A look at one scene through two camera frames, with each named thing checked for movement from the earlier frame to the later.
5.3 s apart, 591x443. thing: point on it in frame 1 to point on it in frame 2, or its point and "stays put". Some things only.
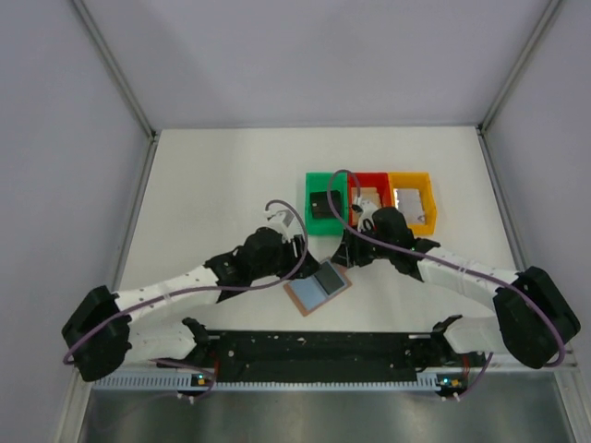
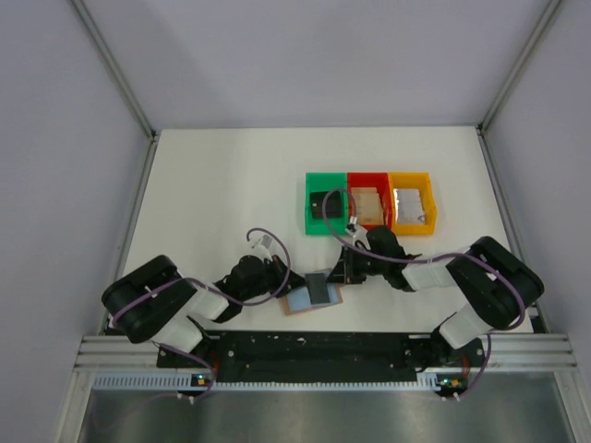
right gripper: (350, 255) to (344, 271)
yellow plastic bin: (415, 181) stays put
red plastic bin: (369, 180) stays put
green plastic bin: (316, 182) stays put
